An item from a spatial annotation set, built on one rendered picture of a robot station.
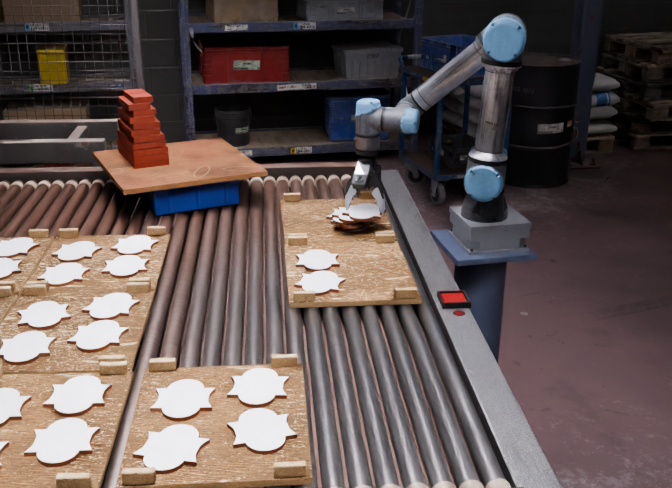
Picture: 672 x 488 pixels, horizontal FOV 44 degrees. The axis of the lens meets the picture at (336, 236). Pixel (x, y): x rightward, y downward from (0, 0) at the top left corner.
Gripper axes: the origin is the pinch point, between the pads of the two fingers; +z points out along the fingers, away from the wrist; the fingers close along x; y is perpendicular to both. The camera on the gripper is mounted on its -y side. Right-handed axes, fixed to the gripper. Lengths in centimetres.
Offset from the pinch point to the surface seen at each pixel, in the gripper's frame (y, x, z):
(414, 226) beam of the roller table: 12.7, -14.0, 8.0
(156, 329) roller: -78, 33, 8
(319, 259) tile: -30.1, 5.5, 4.8
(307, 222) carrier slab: 0.6, 19.1, 5.9
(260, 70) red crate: 353, 171, 26
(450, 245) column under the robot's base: 10.7, -26.5, 12.5
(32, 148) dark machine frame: 32, 143, 0
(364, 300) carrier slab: -50, -13, 6
